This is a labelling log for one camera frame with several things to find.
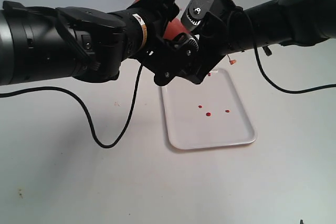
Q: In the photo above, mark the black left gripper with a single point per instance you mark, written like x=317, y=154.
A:
x=170, y=57

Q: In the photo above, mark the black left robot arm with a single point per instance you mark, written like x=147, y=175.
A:
x=42, y=43

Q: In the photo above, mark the white rectangular plastic tray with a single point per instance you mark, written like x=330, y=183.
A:
x=187, y=126

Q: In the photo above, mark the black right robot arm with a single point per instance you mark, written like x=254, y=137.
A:
x=302, y=23

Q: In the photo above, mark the red sauce drops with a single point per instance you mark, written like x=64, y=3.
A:
x=209, y=113

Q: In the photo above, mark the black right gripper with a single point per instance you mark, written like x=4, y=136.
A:
x=210, y=20

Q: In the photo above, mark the red sauce squeeze bottle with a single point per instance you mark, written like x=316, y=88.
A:
x=155, y=18

